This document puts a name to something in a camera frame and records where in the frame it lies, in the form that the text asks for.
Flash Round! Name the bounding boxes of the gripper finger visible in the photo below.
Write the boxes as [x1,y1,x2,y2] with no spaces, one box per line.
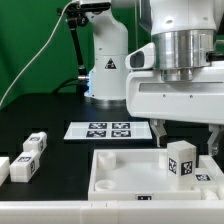
[150,119,167,147]
[207,124,224,156]

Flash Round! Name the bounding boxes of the white front fence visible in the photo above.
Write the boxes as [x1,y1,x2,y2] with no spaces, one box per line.
[0,201,224,224]

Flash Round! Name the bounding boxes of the white left fence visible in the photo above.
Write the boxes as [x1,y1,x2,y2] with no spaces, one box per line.
[0,157,10,186]

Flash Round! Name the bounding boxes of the black camera stand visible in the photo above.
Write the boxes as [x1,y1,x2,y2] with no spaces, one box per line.
[53,3,88,95]

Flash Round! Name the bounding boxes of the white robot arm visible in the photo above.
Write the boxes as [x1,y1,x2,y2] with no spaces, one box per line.
[79,0,224,155]

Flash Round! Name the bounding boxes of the white marker plate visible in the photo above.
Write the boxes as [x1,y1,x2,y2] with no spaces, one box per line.
[64,121,152,140]

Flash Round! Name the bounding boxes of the white fence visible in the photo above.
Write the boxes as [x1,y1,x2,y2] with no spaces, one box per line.
[0,201,224,224]
[198,155,224,200]
[0,157,10,186]

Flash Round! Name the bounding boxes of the white right fence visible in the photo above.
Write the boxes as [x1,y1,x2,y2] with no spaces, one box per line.
[198,155,224,200]

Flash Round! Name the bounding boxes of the black base cables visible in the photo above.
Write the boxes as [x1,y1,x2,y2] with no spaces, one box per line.
[51,77,88,94]

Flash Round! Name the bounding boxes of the white cable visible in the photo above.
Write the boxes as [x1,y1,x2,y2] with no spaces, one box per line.
[0,0,78,108]

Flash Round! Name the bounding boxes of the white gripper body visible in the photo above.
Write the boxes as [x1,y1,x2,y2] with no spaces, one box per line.
[126,65,224,125]

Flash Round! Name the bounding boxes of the white square tabletop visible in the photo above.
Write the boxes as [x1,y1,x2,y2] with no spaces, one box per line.
[88,149,201,201]

